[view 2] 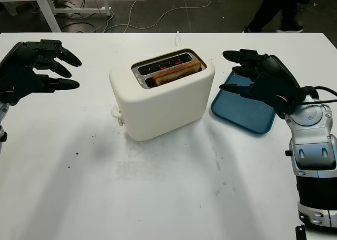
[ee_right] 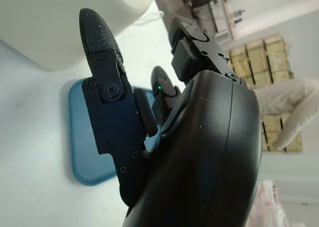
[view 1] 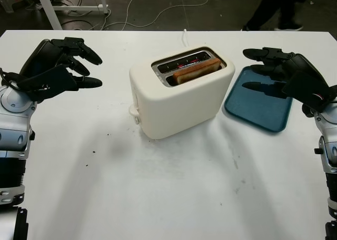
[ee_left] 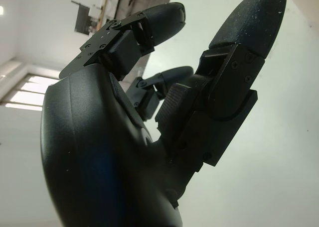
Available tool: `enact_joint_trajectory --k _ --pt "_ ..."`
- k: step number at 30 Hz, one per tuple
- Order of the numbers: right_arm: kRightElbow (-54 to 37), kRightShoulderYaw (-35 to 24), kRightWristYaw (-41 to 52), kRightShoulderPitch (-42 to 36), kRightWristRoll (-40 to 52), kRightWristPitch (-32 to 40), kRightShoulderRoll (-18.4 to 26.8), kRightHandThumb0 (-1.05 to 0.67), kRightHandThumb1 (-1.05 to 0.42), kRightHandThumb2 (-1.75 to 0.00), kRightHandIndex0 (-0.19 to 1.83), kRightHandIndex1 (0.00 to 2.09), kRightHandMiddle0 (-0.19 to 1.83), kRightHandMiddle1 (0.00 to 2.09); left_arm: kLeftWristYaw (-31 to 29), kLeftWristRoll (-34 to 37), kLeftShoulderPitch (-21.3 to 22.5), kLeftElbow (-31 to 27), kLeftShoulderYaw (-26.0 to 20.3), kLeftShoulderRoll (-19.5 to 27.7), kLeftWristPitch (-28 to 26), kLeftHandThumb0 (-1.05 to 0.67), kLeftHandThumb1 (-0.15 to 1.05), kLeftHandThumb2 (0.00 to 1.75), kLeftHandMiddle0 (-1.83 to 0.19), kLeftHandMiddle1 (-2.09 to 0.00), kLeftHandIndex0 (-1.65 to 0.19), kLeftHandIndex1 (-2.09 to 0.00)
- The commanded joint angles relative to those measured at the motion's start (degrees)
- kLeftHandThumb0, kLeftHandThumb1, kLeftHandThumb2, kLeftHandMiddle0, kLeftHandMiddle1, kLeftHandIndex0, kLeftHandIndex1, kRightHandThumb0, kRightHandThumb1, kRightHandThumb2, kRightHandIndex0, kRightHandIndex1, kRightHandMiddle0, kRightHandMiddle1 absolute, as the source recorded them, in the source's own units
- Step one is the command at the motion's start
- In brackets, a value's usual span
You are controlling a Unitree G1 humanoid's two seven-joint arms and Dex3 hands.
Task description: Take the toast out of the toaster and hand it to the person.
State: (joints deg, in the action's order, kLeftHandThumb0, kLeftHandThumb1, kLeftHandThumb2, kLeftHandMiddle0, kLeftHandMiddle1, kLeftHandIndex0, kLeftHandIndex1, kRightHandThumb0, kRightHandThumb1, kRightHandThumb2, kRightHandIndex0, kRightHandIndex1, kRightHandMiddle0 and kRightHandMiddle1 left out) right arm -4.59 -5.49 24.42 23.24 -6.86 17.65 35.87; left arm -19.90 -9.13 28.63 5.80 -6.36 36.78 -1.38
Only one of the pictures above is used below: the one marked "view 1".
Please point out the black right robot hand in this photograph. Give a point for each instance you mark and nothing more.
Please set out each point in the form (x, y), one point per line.
(302, 65)

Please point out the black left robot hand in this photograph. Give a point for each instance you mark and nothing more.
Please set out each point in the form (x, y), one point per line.
(44, 57)

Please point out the browned toast slice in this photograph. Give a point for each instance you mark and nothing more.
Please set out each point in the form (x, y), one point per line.
(194, 71)

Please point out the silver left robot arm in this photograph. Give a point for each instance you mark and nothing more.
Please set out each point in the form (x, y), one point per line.
(13, 134)

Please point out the cream white toaster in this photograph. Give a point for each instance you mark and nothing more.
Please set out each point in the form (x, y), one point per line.
(179, 105)

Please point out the white desk in background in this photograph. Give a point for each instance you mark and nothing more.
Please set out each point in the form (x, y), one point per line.
(47, 5)

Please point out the blue plastic tray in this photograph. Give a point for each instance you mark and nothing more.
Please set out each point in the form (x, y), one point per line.
(255, 113)

